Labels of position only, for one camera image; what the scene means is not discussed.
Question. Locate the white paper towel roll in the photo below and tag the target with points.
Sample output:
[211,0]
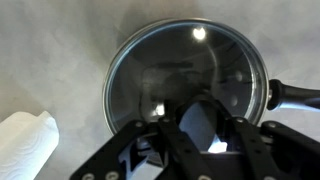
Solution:
[23,146]

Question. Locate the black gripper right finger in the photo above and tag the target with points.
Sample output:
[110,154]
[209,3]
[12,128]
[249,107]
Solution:
[253,146]

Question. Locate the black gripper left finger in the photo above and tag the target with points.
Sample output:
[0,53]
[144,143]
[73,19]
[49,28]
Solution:
[176,143]

